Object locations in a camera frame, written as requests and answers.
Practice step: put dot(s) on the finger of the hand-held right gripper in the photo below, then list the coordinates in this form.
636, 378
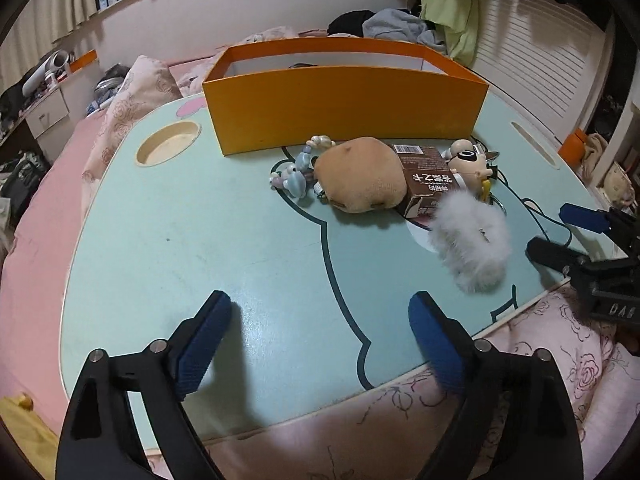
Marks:
582, 215
555, 255

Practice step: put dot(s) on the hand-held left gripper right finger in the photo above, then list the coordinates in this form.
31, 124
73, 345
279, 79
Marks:
435, 345

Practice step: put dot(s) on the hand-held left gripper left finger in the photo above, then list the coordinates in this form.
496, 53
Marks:
200, 345

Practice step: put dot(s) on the orange cardboard box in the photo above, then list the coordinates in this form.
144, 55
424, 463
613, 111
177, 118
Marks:
350, 105

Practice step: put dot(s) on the cream plush toy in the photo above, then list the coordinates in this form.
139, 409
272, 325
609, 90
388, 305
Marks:
616, 180

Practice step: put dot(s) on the orange bottle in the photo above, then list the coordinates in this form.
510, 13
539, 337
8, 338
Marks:
572, 147

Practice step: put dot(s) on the white fluffy scrunchie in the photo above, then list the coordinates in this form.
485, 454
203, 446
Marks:
475, 245

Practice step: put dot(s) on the brown milk carton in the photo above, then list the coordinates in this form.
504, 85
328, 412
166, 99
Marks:
425, 180

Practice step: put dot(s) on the brown capybara plush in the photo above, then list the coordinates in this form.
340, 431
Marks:
360, 175

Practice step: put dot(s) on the yellow cloth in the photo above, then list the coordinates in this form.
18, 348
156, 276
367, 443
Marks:
20, 420

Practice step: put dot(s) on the pile of clothes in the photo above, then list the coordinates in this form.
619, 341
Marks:
22, 180

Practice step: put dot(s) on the yellow-green cloth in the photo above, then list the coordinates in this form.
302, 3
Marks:
450, 10

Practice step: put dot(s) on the grey clothes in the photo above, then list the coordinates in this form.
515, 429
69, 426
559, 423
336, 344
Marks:
400, 25

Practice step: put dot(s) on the silver grey bag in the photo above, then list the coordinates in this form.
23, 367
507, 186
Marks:
110, 85

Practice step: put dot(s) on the white bedside cabinet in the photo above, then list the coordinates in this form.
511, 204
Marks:
47, 115

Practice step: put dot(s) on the black clothes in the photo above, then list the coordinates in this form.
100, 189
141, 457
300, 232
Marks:
350, 22

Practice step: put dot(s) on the orange box lid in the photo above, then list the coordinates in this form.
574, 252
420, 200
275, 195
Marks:
82, 60

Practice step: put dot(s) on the pink printed blanket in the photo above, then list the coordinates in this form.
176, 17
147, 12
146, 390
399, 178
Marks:
265, 35

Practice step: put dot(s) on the white hair dryer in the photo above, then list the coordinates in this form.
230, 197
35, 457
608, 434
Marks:
55, 62

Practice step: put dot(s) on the beige curtain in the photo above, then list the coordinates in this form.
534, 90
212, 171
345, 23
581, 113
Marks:
50, 10

